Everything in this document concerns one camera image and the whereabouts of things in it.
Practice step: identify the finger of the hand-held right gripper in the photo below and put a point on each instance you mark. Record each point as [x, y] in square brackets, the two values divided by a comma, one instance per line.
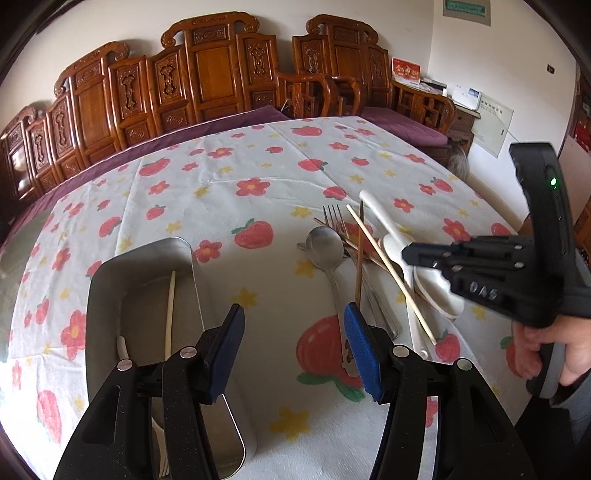
[425, 254]
[489, 266]

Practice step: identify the white plastic fork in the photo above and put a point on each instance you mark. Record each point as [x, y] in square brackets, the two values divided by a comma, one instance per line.
[161, 447]

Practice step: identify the red paper decoration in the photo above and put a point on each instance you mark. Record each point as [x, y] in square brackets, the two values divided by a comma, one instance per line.
[582, 129]

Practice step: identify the white tabletop device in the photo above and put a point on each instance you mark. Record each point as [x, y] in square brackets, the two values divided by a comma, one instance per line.
[466, 97]

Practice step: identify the purple armchair cushion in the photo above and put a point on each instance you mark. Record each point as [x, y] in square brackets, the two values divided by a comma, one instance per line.
[401, 124]

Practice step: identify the metal utensil tray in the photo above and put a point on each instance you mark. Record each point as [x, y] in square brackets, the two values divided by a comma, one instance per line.
[138, 267]

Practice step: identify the carved wooden armchair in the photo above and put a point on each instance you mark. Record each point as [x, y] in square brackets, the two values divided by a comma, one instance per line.
[351, 50]

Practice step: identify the metal fork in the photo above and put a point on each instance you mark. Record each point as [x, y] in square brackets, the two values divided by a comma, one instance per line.
[334, 221]

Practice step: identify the strawberry print tablecloth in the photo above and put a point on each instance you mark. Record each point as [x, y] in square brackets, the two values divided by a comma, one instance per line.
[231, 184]

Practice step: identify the red desk calendar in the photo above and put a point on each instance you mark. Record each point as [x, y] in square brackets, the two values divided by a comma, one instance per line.
[406, 69]

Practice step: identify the metal spoon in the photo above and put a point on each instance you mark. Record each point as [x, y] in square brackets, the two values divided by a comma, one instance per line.
[324, 247]

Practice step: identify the grey fluffy object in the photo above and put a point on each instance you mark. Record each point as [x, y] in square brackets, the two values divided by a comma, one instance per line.
[458, 161]

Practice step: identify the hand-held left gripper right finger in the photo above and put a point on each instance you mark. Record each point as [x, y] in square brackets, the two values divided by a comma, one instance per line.
[362, 355]

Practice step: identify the carved wooden bench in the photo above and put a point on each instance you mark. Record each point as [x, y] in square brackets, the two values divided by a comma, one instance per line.
[207, 69]

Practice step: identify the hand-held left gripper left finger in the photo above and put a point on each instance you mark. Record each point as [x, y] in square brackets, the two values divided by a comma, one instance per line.
[225, 355]

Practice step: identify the light wooden chopstick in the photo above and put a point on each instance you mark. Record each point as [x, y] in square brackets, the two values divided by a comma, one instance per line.
[392, 277]
[171, 304]

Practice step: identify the wooden side table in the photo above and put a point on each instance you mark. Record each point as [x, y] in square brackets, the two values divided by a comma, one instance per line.
[457, 124]

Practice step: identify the white wall panel box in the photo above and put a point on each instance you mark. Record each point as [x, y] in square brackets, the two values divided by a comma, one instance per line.
[494, 129]

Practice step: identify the green framed wall panel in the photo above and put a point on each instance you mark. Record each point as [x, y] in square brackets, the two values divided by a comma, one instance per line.
[466, 11]

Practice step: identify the person's right hand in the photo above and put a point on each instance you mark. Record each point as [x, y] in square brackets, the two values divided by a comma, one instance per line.
[577, 346]

